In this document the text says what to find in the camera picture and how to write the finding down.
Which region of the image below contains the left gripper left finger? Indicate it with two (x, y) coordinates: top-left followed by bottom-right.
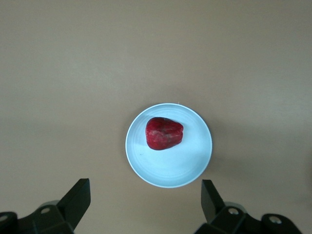
(0, 178), (91, 234)

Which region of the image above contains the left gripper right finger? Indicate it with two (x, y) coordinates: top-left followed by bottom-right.
(195, 179), (303, 234)

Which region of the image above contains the dark red apple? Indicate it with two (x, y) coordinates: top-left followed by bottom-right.
(145, 117), (184, 151)

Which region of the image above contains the light blue round plate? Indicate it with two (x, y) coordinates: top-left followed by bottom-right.
(125, 102), (213, 188)

